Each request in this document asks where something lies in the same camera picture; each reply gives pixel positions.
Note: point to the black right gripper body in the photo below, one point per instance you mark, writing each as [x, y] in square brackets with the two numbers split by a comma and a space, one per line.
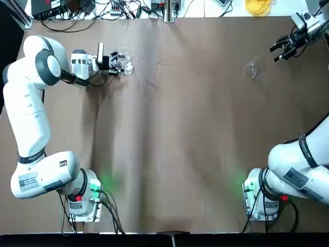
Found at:
[296, 42]

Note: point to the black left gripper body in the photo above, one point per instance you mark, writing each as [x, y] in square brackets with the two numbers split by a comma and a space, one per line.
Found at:
[105, 63]

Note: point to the clear glass beaker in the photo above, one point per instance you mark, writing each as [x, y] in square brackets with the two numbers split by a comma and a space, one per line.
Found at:
[126, 64]

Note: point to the clear glass conical flask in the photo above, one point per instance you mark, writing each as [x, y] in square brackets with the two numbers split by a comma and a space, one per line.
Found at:
[250, 70]

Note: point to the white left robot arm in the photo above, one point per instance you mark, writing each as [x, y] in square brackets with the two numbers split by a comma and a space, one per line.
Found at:
[28, 115]

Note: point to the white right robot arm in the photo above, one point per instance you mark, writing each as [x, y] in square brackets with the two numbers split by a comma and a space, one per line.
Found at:
[288, 159]

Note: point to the grey USB hub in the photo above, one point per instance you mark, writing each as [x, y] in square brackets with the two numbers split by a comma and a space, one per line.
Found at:
[114, 7]

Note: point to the black box with red logo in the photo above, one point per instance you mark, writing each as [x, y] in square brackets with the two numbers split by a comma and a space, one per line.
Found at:
[48, 7]

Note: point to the white desk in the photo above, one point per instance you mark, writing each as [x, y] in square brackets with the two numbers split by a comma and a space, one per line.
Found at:
[200, 7]

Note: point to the aluminium frame post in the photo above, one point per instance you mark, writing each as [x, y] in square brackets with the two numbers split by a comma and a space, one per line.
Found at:
[170, 11]
[23, 15]

